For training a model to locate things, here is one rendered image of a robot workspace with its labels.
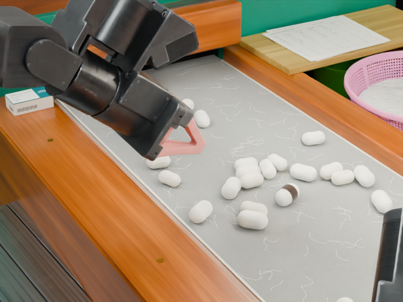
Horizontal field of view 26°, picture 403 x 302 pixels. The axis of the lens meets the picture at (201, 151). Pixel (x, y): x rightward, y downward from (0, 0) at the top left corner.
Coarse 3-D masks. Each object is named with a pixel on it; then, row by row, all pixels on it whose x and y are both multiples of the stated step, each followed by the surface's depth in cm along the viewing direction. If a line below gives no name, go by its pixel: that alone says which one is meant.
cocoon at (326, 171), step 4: (328, 164) 113; (332, 164) 113; (336, 164) 113; (340, 164) 113; (324, 168) 112; (328, 168) 112; (332, 168) 112; (336, 168) 113; (340, 168) 113; (320, 172) 113; (324, 172) 112; (328, 172) 112; (332, 172) 112; (324, 176) 112; (328, 176) 112
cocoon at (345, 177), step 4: (336, 172) 111; (340, 172) 111; (344, 172) 111; (348, 172) 112; (352, 172) 112; (332, 176) 111; (336, 176) 111; (340, 176) 111; (344, 176) 111; (348, 176) 111; (352, 176) 111; (332, 180) 111; (336, 180) 111; (340, 180) 111; (344, 180) 111; (348, 180) 111; (352, 180) 112; (336, 184) 111; (340, 184) 111
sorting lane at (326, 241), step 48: (192, 96) 135; (240, 96) 135; (240, 144) 121; (288, 144) 121; (336, 144) 121; (192, 192) 110; (240, 192) 110; (336, 192) 110; (240, 240) 101; (288, 240) 101; (336, 240) 101; (288, 288) 94; (336, 288) 94
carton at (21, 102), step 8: (40, 88) 127; (8, 96) 125; (16, 96) 125; (24, 96) 125; (32, 96) 125; (40, 96) 125; (48, 96) 125; (8, 104) 125; (16, 104) 123; (24, 104) 124; (32, 104) 124; (40, 104) 125; (48, 104) 126; (16, 112) 123; (24, 112) 124
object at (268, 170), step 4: (264, 160) 114; (268, 160) 114; (260, 164) 114; (264, 164) 113; (268, 164) 113; (272, 164) 113; (260, 168) 114; (264, 168) 112; (268, 168) 112; (272, 168) 112; (264, 172) 112; (268, 172) 112; (272, 172) 112; (264, 176) 113; (268, 176) 112; (272, 176) 112
